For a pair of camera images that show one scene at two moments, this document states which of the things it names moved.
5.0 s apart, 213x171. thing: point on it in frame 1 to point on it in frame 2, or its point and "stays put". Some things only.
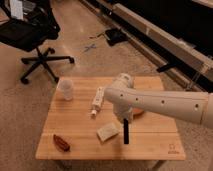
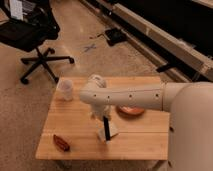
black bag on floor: (115, 36) stays put
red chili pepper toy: (61, 144) stays put
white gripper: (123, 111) to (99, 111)
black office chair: (26, 25) stays put
